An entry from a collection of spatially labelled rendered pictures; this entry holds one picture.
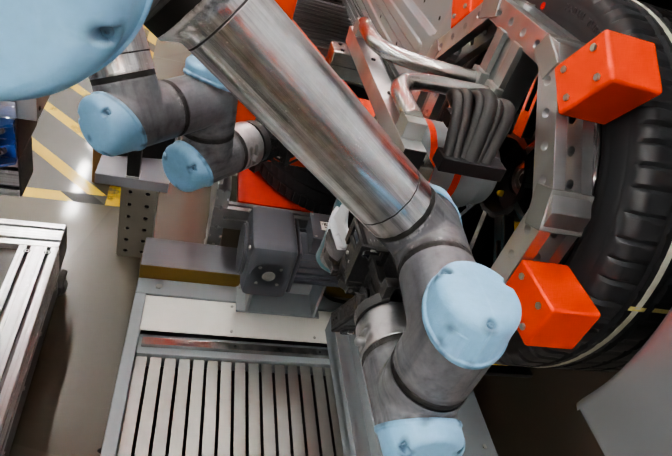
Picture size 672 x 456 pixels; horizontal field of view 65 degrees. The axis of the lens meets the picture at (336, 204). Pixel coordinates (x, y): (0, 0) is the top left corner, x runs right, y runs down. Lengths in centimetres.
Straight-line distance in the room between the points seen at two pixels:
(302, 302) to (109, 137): 110
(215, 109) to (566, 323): 52
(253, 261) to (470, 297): 95
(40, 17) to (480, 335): 34
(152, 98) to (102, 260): 117
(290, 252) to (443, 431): 89
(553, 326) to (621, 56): 33
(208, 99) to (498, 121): 37
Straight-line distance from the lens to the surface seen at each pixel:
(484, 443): 140
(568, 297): 72
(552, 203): 70
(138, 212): 168
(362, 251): 59
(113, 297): 169
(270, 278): 137
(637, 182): 74
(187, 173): 77
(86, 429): 145
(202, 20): 40
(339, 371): 144
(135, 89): 66
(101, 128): 66
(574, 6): 92
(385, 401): 51
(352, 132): 44
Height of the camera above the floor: 126
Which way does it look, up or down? 34 degrees down
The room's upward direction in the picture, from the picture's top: 20 degrees clockwise
